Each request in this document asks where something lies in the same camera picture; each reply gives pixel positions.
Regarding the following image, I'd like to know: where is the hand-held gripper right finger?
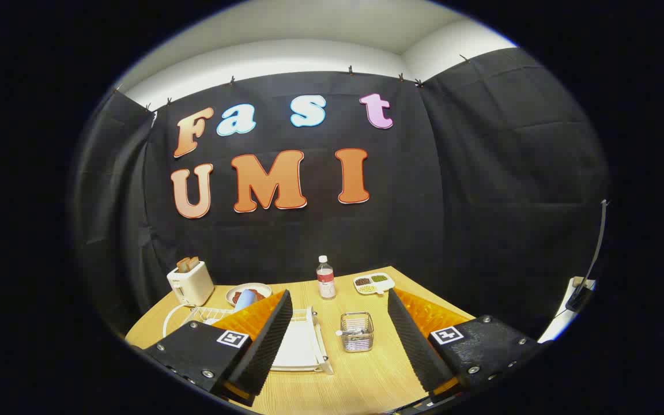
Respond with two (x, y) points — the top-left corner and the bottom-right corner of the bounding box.
(387, 289), (541, 404)

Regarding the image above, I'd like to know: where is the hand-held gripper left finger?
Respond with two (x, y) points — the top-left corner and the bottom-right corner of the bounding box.
(144, 290), (294, 408)

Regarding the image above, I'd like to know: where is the white wire dish rack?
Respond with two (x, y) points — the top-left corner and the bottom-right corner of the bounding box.
(163, 304), (335, 375)

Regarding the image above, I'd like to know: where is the blue plate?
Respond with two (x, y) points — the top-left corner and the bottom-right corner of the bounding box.
(233, 289), (258, 312)

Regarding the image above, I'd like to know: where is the metal wire basket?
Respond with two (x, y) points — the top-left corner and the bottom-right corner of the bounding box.
(340, 312), (375, 353)

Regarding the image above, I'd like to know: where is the beige plate with meat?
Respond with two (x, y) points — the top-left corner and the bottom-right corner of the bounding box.
(226, 282), (273, 307)

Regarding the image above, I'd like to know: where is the white divided dish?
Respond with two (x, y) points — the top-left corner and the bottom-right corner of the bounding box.
(353, 273), (395, 296)

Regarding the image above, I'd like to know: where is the clear bottle with red label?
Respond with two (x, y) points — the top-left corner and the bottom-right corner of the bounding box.
(316, 255), (337, 300)

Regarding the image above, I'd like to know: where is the white toaster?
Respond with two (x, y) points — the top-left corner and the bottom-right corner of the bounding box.
(167, 261), (215, 307)

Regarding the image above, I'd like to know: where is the black backdrop cloth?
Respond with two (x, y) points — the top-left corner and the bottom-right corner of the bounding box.
(73, 47), (609, 341)

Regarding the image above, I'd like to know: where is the white power strip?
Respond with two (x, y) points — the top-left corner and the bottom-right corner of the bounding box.
(538, 277), (597, 344)

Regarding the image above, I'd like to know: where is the thin dark cable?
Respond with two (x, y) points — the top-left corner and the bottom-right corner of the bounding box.
(580, 199), (609, 292)

